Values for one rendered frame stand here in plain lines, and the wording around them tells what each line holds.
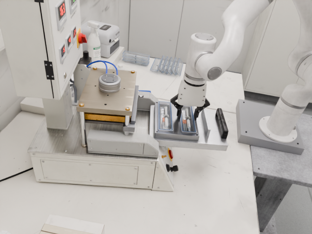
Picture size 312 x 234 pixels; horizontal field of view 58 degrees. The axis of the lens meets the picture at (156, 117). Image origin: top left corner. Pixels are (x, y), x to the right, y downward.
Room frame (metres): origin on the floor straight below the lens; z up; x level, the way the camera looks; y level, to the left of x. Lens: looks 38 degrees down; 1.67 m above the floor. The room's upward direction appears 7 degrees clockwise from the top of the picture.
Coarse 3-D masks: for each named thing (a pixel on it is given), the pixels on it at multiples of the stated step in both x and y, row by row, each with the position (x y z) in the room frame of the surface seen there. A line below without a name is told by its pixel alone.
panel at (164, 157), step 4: (160, 148) 0.79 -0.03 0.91; (168, 148) 0.89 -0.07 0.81; (160, 152) 0.76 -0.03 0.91; (164, 152) 0.82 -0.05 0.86; (168, 152) 0.87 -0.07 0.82; (160, 156) 0.74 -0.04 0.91; (164, 156) 0.75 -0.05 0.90; (168, 156) 0.84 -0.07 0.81; (160, 160) 0.73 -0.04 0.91; (164, 160) 0.77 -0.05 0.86; (168, 160) 0.82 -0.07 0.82; (164, 164) 0.75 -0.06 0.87; (172, 164) 0.85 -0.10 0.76; (164, 168) 0.73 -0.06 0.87; (168, 172) 0.75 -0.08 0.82; (172, 172) 0.80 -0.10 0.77; (168, 176) 0.73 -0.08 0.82; (172, 176) 0.78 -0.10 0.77; (172, 180) 0.75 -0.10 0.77; (172, 184) 0.73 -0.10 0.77
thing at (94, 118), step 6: (90, 114) 0.75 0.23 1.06; (96, 114) 0.76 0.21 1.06; (102, 114) 0.76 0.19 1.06; (108, 114) 0.77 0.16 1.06; (90, 120) 0.76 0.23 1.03; (96, 120) 0.76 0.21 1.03; (102, 120) 0.76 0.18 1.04; (108, 120) 0.76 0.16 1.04; (114, 120) 0.76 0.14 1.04; (120, 120) 0.76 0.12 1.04
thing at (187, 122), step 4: (184, 108) 0.94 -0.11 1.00; (188, 108) 0.94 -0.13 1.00; (184, 112) 0.91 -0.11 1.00; (188, 112) 0.91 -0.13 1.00; (192, 112) 0.92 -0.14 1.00; (184, 116) 0.88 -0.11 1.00; (188, 116) 0.89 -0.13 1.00; (192, 116) 0.89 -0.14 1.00; (184, 120) 0.86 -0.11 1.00; (188, 120) 0.86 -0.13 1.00; (192, 120) 0.86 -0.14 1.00; (184, 124) 0.83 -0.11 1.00; (188, 124) 0.84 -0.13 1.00; (192, 124) 0.84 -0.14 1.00; (184, 128) 0.81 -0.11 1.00; (188, 128) 0.81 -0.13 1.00; (192, 128) 0.82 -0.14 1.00
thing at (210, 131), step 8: (152, 112) 0.93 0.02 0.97; (200, 112) 0.97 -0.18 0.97; (208, 112) 0.98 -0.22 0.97; (152, 120) 0.88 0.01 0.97; (200, 120) 0.92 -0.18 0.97; (208, 120) 0.92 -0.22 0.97; (216, 120) 0.93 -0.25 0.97; (152, 128) 0.83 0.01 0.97; (200, 128) 0.86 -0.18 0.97; (208, 128) 0.82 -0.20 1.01; (216, 128) 0.88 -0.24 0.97; (152, 136) 0.78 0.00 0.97; (200, 136) 0.81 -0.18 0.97; (208, 136) 0.82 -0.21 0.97; (216, 136) 0.83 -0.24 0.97; (160, 144) 0.77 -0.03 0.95; (168, 144) 0.77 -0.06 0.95; (176, 144) 0.77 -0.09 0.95; (184, 144) 0.77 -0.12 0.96; (192, 144) 0.77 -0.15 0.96; (200, 144) 0.78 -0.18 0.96; (208, 144) 0.78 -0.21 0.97; (216, 144) 0.78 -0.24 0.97; (224, 144) 0.79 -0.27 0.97
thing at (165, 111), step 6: (162, 102) 0.96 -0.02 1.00; (168, 102) 0.97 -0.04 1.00; (162, 108) 0.92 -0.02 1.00; (168, 108) 0.92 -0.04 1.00; (162, 114) 0.88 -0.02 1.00; (168, 114) 0.88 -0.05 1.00; (162, 120) 0.84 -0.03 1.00; (168, 120) 0.85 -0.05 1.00; (162, 126) 0.80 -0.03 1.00; (168, 126) 0.81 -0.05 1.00
